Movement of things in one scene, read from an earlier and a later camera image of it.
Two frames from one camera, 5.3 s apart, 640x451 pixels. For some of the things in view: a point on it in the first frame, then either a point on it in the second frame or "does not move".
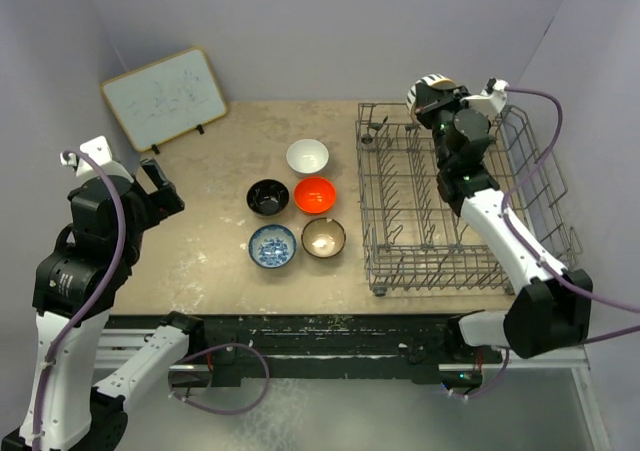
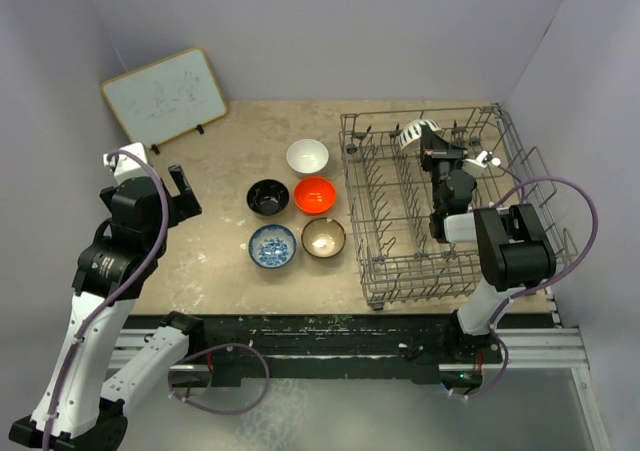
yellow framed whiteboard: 162,100 does not move
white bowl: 307,156 does not move
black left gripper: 162,202 -> 183,205
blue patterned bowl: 272,246 does not move
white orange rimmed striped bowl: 436,80 -> 413,132
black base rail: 425,346 does not move
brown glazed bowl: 323,237 does not move
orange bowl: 314,195 does not move
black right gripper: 431,101 -> 434,150
